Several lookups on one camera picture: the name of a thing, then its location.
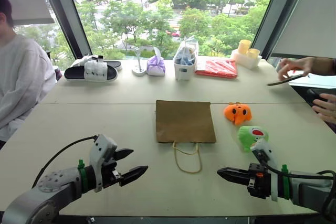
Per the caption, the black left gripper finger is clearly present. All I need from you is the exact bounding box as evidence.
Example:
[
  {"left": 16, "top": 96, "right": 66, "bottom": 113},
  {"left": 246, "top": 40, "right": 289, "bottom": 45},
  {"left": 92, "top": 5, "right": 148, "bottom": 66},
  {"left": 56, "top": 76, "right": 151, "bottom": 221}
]
[
  {"left": 114, "top": 148, "right": 135, "bottom": 161},
  {"left": 118, "top": 165, "right": 149, "bottom": 187}
]

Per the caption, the person in white sweatshirt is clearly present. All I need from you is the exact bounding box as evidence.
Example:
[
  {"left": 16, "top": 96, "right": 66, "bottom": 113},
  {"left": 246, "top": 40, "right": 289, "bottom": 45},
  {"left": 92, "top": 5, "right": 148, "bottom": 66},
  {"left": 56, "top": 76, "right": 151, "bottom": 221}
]
[{"left": 0, "top": 0, "right": 57, "bottom": 143}]

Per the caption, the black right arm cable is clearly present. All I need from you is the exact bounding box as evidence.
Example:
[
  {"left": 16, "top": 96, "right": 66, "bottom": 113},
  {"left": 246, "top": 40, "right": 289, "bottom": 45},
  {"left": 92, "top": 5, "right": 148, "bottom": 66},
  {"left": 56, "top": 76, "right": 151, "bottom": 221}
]
[{"left": 258, "top": 154, "right": 336, "bottom": 209}]

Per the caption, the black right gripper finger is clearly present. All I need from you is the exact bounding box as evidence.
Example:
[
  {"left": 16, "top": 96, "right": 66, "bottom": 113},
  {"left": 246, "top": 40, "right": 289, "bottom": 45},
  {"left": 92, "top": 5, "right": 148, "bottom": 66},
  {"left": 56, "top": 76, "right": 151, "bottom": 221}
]
[
  {"left": 217, "top": 166, "right": 250, "bottom": 177},
  {"left": 217, "top": 172, "right": 250, "bottom": 186}
]

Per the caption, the dark window frame pillar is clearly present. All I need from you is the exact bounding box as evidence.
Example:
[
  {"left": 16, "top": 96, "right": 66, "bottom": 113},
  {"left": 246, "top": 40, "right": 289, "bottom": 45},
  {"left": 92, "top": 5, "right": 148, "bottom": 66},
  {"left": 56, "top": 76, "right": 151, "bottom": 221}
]
[
  {"left": 38, "top": 0, "right": 93, "bottom": 60},
  {"left": 251, "top": 0, "right": 313, "bottom": 60}
]

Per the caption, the green plush toy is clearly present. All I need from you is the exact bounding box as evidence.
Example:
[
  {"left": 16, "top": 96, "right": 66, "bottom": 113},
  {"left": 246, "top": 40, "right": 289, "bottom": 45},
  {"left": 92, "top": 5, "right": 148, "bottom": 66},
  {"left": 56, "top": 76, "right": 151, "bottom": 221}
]
[{"left": 237, "top": 125, "right": 270, "bottom": 154}]

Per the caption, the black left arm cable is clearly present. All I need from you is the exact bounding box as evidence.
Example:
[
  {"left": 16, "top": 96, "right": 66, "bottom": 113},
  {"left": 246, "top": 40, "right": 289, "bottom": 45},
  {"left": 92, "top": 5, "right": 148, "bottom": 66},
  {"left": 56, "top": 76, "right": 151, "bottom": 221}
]
[{"left": 31, "top": 135, "right": 99, "bottom": 188}]

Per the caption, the orange plush toy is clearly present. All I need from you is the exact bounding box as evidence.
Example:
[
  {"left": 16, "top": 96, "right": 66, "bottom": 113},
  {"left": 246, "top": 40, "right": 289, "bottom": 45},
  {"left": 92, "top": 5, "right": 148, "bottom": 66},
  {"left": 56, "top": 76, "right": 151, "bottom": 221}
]
[{"left": 223, "top": 102, "right": 254, "bottom": 126}]

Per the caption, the dark phone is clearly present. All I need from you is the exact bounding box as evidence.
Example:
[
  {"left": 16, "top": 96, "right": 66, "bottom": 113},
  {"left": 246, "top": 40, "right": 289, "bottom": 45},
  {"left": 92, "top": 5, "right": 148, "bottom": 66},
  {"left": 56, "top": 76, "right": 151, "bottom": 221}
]
[{"left": 267, "top": 74, "right": 311, "bottom": 87}]

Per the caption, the short yellow cup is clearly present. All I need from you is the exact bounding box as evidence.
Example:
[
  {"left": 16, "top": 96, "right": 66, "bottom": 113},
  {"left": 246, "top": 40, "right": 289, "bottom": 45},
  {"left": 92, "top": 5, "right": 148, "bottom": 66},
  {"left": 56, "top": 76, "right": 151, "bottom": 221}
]
[{"left": 247, "top": 48, "right": 261, "bottom": 61}]

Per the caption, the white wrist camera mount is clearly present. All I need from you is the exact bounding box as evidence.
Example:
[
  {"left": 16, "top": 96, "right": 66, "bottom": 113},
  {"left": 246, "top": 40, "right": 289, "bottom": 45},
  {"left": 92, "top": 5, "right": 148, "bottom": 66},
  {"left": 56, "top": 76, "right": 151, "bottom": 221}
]
[
  {"left": 250, "top": 138, "right": 279, "bottom": 202},
  {"left": 88, "top": 134, "right": 118, "bottom": 193}
]

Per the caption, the tall yellow cup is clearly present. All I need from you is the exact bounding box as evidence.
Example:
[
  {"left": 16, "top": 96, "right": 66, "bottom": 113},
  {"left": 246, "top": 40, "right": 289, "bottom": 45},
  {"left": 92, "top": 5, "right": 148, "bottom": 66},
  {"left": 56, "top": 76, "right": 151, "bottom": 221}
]
[{"left": 238, "top": 39, "right": 253, "bottom": 56}]

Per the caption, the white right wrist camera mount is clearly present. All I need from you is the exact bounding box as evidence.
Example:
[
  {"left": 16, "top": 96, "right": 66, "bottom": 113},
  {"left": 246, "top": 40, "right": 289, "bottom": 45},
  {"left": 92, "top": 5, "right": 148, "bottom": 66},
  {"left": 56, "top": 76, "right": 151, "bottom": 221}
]
[{"left": 250, "top": 138, "right": 279, "bottom": 202}]

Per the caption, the purple pouch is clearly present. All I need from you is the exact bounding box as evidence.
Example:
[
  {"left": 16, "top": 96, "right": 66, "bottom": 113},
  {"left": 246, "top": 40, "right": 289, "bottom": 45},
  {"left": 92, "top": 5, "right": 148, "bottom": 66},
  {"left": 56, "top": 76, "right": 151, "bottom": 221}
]
[{"left": 146, "top": 46, "right": 167, "bottom": 77}]

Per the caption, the red flat packet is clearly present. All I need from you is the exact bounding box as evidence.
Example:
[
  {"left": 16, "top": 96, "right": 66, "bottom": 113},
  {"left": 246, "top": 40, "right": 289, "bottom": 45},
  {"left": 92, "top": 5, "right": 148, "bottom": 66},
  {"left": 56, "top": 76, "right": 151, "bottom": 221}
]
[{"left": 194, "top": 59, "right": 239, "bottom": 79}]

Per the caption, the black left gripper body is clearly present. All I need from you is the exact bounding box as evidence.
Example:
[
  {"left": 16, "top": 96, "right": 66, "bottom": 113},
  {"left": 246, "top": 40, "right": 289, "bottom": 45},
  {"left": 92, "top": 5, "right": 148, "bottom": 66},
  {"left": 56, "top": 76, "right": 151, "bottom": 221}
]
[{"left": 100, "top": 156, "right": 124, "bottom": 189}]

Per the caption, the black device by bystander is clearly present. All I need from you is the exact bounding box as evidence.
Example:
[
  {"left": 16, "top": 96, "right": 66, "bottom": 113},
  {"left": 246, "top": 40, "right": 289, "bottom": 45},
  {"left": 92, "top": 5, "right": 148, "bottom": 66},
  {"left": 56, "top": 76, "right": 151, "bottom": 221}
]
[{"left": 306, "top": 88, "right": 329, "bottom": 104}]

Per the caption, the brown paper bag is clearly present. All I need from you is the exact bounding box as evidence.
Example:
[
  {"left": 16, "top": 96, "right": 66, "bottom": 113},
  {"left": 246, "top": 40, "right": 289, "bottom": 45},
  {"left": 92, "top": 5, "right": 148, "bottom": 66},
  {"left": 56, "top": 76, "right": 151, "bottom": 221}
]
[{"left": 155, "top": 99, "right": 217, "bottom": 174}]

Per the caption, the black slipper with white strap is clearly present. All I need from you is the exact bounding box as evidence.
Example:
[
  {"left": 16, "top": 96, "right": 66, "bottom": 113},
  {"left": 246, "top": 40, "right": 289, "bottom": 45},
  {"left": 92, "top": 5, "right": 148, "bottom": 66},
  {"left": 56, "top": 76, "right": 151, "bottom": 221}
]
[
  {"left": 64, "top": 60, "right": 119, "bottom": 82},
  {"left": 70, "top": 55, "right": 123, "bottom": 72}
]

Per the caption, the clear bag with blue items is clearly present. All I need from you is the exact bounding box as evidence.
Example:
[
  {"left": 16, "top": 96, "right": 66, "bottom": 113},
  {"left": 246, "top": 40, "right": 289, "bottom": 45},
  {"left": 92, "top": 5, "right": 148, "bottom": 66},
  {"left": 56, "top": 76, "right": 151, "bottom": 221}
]
[{"left": 173, "top": 36, "right": 200, "bottom": 81}]

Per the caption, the small white stand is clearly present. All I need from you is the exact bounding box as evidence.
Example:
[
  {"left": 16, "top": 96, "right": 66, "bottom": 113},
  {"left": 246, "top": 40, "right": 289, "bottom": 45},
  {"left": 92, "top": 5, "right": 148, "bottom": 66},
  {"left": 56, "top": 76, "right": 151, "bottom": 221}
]
[{"left": 131, "top": 46, "right": 148, "bottom": 77}]

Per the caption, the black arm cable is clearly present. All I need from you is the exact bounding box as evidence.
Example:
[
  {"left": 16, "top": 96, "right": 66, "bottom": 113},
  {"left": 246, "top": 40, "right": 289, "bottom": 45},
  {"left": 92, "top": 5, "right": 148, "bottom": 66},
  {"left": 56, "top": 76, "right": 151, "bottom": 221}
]
[
  {"left": 258, "top": 154, "right": 336, "bottom": 209},
  {"left": 31, "top": 135, "right": 99, "bottom": 188}
]

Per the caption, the white cup holder block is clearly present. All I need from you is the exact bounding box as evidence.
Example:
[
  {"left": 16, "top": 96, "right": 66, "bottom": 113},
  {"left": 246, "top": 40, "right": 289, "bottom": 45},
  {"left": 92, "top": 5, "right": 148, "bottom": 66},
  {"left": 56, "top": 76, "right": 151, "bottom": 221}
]
[{"left": 230, "top": 49, "right": 263, "bottom": 70}]

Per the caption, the bystander hand holding phone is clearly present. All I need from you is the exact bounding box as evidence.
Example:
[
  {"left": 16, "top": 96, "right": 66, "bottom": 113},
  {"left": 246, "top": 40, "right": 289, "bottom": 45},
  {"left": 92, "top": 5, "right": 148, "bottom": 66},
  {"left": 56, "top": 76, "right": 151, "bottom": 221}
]
[{"left": 276, "top": 56, "right": 315, "bottom": 81}]

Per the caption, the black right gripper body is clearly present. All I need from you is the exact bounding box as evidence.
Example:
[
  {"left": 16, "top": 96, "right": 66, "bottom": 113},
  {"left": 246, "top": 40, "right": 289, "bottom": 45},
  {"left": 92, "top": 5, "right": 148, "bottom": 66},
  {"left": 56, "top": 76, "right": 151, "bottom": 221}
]
[{"left": 246, "top": 163, "right": 273, "bottom": 200}]

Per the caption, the white sheet on side table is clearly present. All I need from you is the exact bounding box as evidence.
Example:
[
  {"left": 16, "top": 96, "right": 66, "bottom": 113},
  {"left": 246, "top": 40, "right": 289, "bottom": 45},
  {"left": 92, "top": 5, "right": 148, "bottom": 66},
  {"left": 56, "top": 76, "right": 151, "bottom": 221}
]
[{"left": 288, "top": 70, "right": 336, "bottom": 89}]

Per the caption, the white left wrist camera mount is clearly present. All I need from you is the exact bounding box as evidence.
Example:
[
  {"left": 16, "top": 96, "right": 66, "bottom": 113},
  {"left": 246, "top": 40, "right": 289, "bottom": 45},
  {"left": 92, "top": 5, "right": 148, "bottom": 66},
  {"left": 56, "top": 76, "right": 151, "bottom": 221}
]
[{"left": 88, "top": 134, "right": 118, "bottom": 193}]

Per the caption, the bystander bare hand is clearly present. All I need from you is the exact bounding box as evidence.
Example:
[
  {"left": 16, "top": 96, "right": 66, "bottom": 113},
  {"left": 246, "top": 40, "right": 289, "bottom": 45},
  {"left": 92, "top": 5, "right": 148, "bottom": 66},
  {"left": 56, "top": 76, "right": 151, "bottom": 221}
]
[{"left": 312, "top": 99, "right": 336, "bottom": 125}]

